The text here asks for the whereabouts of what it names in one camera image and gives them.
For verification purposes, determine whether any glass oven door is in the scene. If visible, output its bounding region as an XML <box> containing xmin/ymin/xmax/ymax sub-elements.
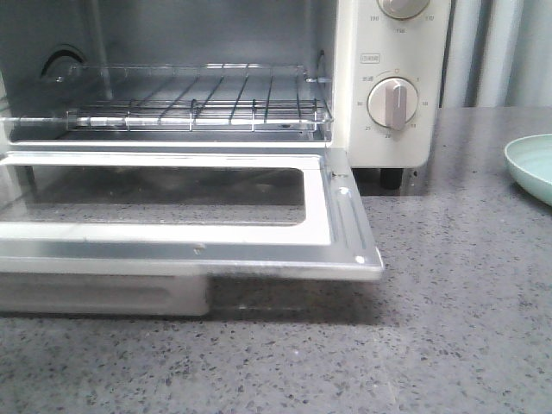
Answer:
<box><xmin>1</xmin><ymin>148</ymin><xmax>384</xmax><ymax>316</ymax></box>

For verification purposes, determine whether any black right oven foot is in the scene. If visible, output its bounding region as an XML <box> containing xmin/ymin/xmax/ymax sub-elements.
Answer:
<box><xmin>379</xmin><ymin>168</ymin><xmax>404</xmax><ymax>190</ymax></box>

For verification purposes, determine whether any white Toshiba toaster oven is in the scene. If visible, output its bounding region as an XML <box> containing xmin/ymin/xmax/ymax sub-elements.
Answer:
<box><xmin>1</xmin><ymin>1</ymin><xmax>451</xmax><ymax>170</ymax></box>

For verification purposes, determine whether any beige timer knob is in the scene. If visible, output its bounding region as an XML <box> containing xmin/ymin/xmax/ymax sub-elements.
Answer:
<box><xmin>367</xmin><ymin>78</ymin><xmax>418</xmax><ymax>131</ymax></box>

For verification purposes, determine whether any beige temperature knob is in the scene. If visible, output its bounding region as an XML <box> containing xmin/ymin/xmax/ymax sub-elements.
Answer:
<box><xmin>378</xmin><ymin>0</ymin><xmax>430</xmax><ymax>20</ymax></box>

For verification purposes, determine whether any light green plate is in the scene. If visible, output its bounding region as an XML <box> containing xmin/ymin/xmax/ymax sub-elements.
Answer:
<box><xmin>504</xmin><ymin>134</ymin><xmax>552</xmax><ymax>205</ymax></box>

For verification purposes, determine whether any grey curtain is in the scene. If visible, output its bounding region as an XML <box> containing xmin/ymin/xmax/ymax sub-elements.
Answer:
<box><xmin>441</xmin><ymin>1</ymin><xmax>551</xmax><ymax>108</ymax></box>

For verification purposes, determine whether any metal wire oven rack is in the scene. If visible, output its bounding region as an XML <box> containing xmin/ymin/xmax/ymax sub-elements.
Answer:
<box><xmin>1</xmin><ymin>64</ymin><xmax>333</xmax><ymax>132</ymax></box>

